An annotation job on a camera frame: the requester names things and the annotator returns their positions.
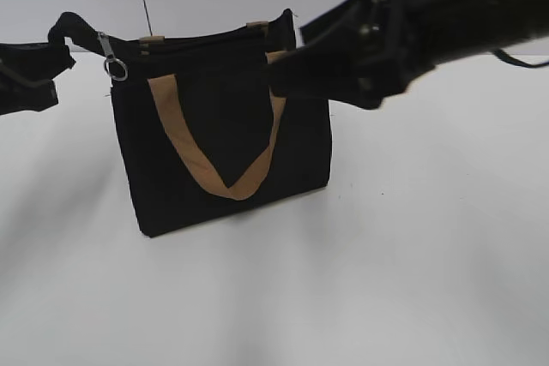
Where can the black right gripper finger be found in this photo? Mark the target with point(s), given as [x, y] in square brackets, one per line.
[353, 67]

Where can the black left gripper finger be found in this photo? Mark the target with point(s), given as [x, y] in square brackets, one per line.
[16, 97]
[37, 60]

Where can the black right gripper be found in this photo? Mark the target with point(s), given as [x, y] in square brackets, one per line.
[448, 30]

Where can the silver zipper pull with ring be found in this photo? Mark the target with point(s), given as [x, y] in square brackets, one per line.
[110, 59]

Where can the black canvas tote bag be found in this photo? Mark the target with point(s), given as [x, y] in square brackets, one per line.
[224, 93]

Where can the tan rear bag handle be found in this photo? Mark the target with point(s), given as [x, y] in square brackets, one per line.
[249, 30]

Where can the tan bag handle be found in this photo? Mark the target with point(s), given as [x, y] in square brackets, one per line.
[164, 91]
[249, 30]

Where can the tan front bag handle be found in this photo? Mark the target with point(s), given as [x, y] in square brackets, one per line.
[164, 91]

